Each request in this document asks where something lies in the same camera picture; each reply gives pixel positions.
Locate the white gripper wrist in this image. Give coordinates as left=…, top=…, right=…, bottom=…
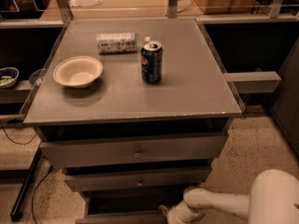
left=159, top=201, right=204, bottom=224

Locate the grey bottom drawer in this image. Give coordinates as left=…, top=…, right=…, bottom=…
left=75, top=184, right=187, bottom=224

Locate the grey drawer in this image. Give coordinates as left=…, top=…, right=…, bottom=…
left=65, top=166, right=210, bottom=191
left=40, top=133, right=227, bottom=168
left=75, top=184, right=187, bottom=224

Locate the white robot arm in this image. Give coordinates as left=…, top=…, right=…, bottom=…
left=164, top=169, right=299, bottom=224

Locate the grey top drawer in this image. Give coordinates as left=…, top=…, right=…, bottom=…
left=40, top=133, right=227, bottom=168

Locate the grey middle drawer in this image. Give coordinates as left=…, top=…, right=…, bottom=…
left=65, top=166, right=210, bottom=191

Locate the grey drawer cabinet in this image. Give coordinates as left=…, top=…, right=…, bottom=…
left=20, top=16, right=247, bottom=224

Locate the black metal floor bar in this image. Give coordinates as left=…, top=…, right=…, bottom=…
left=10, top=148, right=42, bottom=222

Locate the grey side shelf beam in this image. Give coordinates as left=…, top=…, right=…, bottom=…
left=224, top=71, right=281, bottom=93

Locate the blue pepsi can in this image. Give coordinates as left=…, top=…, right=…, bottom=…
left=141, top=40, right=163, bottom=84

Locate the white paper bowl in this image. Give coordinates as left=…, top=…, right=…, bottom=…
left=53, top=56, right=103, bottom=89

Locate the clear plastic water bottle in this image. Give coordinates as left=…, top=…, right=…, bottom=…
left=96, top=32, right=150, bottom=54

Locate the dark round dish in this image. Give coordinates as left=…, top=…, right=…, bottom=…
left=29, top=69, right=47, bottom=86

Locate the small blue patterned bowl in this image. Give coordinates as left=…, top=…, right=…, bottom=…
left=0, top=67, right=19, bottom=89

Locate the black floor cable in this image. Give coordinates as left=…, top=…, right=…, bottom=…
left=0, top=113, right=54, bottom=224

